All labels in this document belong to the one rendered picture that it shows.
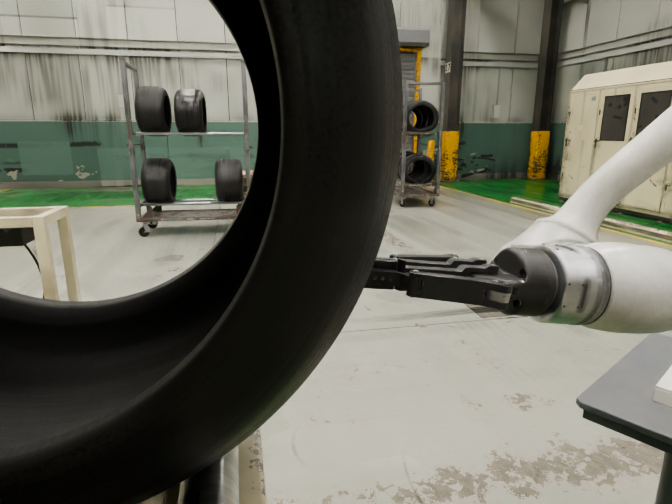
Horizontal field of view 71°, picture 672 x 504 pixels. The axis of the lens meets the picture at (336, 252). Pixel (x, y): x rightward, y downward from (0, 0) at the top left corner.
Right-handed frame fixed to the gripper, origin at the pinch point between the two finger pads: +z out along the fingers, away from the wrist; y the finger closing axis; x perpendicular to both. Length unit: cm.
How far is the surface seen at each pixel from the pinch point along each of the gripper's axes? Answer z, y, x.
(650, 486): -133, -67, 88
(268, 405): 10.0, 15.8, 5.4
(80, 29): 334, -1097, -175
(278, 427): -13, -127, 103
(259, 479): 9.1, 7.4, 18.1
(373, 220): 4.4, 15.6, -7.8
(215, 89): 59, -1098, -96
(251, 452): 9.6, 3.4, 18.2
